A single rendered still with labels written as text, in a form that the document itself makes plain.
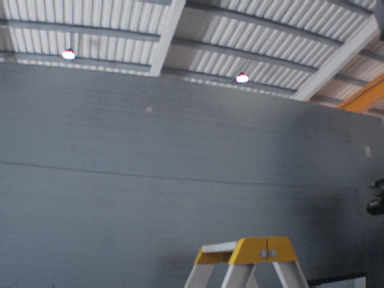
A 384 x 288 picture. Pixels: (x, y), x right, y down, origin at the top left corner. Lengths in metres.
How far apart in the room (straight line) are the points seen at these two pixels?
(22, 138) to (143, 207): 0.67
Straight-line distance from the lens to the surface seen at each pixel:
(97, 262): 1.49
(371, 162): 2.33
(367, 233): 2.17
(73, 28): 9.00
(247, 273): 0.93
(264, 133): 1.84
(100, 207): 1.51
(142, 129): 1.62
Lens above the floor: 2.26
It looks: 21 degrees up
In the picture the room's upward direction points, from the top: straight up
